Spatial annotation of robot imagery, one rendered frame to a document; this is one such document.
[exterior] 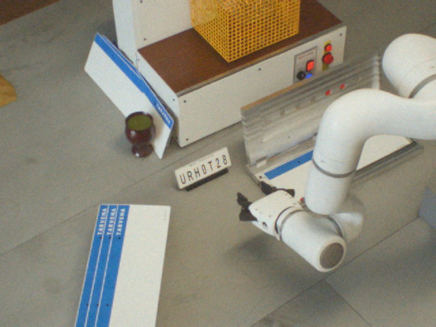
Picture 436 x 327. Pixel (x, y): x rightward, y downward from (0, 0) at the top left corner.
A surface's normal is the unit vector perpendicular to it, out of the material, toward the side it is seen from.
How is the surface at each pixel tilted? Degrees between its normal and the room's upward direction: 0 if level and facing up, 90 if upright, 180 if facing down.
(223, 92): 90
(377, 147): 0
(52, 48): 0
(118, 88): 63
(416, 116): 81
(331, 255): 73
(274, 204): 19
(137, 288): 0
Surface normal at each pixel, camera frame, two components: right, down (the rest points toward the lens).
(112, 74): -0.75, 0.06
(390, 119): -0.26, 0.65
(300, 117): 0.51, 0.46
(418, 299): -0.02, -0.69
